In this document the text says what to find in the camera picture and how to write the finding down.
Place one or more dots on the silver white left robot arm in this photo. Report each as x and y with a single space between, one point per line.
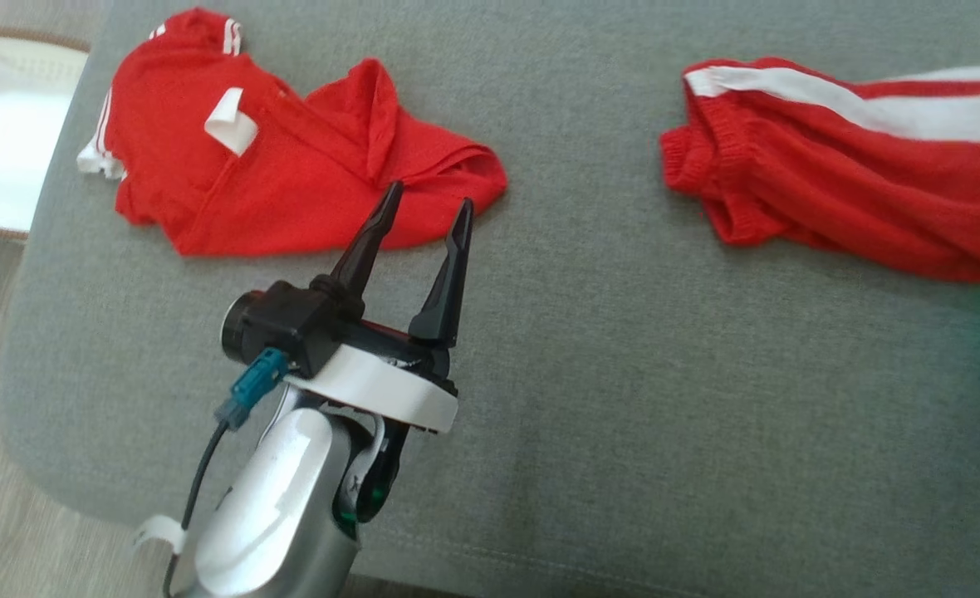
282 507

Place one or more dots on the red shorts with white stripe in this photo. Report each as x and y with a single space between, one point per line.
830 191

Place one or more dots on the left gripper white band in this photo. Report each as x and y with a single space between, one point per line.
382 390

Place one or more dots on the teal left camera connector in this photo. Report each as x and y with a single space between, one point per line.
251 386

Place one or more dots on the red basketball jersey white trim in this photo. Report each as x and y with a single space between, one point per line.
291 183

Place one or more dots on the white laundry basket brown rim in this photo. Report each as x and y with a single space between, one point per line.
0 141

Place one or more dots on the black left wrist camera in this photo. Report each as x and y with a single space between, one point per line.
282 324

